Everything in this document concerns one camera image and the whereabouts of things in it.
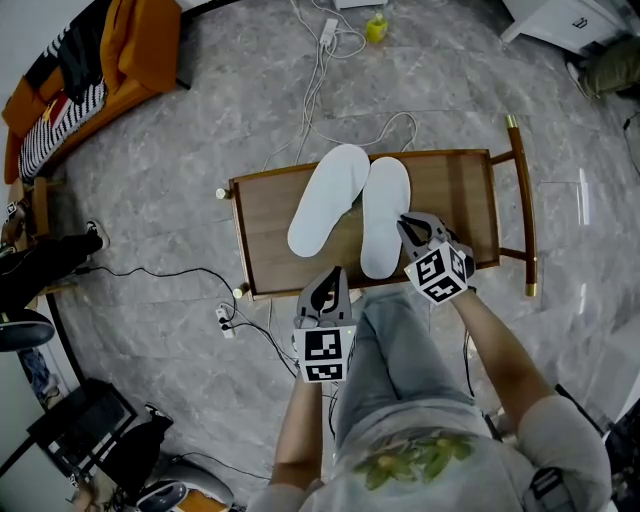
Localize person's right forearm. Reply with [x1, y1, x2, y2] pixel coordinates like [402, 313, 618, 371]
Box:
[449, 289, 556, 431]

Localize dark garment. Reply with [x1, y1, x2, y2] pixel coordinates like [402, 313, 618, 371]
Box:
[59, 0, 116, 104]

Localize orange cushion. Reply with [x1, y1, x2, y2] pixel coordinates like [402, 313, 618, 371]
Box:
[101, 0, 146, 89]
[37, 67, 66, 101]

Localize person's left forearm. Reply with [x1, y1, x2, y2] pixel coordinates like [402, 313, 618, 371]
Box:
[269, 377, 326, 489]

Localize black cable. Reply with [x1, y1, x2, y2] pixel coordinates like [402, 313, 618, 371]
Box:
[74, 266, 301, 381]
[622, 112, 640, 176]
[169, 452, 271, 482]

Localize grey flower print shirt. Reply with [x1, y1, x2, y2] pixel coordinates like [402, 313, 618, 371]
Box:
[244, 389, 614, 512]

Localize white slipper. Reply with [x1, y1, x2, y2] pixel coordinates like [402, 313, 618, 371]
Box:
[287, 143, 371, 259]
[359, 156, 412, 280]

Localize wooden side table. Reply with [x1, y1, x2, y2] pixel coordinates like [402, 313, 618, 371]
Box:
[7, 174, 66, 241]

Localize black white striped blanket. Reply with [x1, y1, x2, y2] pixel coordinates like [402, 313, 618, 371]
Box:
[17, 29, 109, 179]

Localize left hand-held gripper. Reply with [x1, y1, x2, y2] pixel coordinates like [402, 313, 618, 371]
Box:
[293, 266, 357, 384]

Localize blue patterned cloth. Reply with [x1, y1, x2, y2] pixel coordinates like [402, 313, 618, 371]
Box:
[17, 347, 66, 407]

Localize light blue jeans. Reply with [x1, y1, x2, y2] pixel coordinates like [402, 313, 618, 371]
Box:
[332, 289, 481, 446]

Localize red yellow book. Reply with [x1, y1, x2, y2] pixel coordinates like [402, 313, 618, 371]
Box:
[44, 92, 74, 126]

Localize wooden serving cart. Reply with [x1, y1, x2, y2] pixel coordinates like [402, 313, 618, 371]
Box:
[215, 114, 539, 301]

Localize yellow green bottle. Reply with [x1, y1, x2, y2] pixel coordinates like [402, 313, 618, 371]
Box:
[365, 13, 390, 44]

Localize white power strip black plugs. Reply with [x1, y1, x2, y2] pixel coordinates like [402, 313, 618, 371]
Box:
[215, 303, 236, 340]

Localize orange sofa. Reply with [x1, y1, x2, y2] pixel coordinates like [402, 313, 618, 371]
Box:
[2, 0, 184, 184]

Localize grey orange stool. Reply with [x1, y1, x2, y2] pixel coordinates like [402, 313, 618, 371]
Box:
[164, 459, 236, 512]

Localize white cable bundle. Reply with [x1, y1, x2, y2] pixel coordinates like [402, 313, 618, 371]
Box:
[262, 0, 369, 174]

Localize white cabinet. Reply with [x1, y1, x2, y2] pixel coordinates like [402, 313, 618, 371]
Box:
[499, 0, 640, 56]

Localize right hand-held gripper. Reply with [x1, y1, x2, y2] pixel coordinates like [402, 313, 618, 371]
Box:
[397, 212, 476, 305]

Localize grey shoulder strap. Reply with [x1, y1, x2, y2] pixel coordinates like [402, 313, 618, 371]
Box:
[522, 467, 571, 512]

